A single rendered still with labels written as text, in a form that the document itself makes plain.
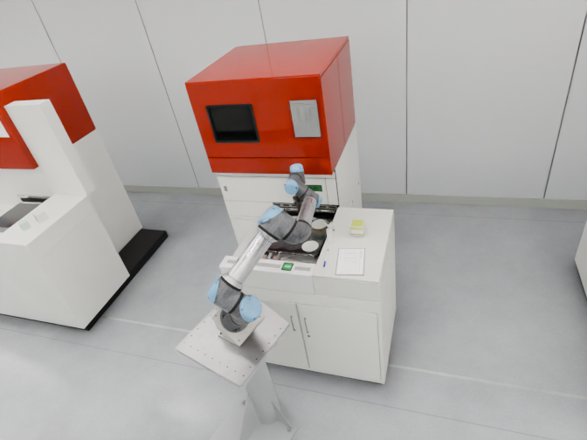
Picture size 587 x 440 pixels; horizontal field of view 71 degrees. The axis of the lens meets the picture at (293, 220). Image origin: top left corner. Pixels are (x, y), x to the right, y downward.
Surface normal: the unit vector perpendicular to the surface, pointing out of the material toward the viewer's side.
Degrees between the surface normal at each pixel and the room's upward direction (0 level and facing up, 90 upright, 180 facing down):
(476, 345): 0
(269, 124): 90
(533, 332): 0
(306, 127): 90
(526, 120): 90
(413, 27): 90
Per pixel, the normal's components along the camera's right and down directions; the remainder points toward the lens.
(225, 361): -0.16, -0.80
